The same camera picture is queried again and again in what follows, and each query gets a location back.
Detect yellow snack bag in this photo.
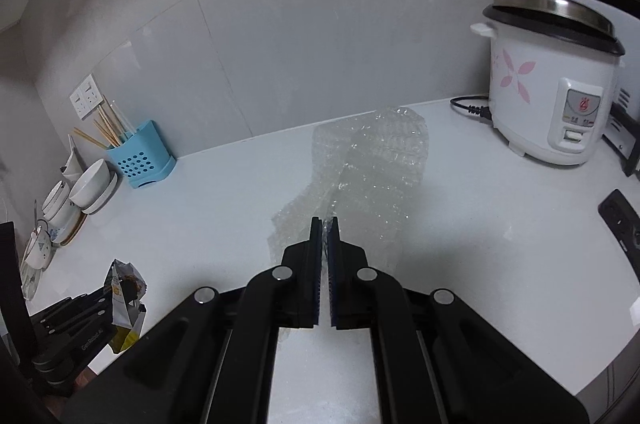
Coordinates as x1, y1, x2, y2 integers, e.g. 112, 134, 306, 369
105, 259, 146, 354

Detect clear bubble wrap sheet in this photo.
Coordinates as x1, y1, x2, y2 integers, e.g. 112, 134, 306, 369
268, 106, 428, 274

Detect white cup with pattern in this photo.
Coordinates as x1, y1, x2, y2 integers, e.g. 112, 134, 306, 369
23, 219, 53, 270

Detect white patterned bowl stack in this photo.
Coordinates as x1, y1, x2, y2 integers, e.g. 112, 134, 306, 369
42, 180, 87, 246

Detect stacked white bowls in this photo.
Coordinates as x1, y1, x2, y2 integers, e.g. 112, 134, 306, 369
70, 158, 118, 215

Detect blue chopstick holder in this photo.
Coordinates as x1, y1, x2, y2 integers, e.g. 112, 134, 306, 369
106, 120, 177, 189

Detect wooden chopsticks bundle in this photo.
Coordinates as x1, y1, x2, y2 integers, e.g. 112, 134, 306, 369
70, 92, 137, 150

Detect black remote control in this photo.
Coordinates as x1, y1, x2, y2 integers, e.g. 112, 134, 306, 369
598, 189, 640, 278

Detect white floral rice cooker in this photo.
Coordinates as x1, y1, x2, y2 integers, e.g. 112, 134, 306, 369
471, 0, 625, 166

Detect black power cord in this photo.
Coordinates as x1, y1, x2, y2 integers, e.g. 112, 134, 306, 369
449, 94, 494, 122

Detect white wall socket left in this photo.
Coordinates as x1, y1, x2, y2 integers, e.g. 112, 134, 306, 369
70, 74, 104, 120

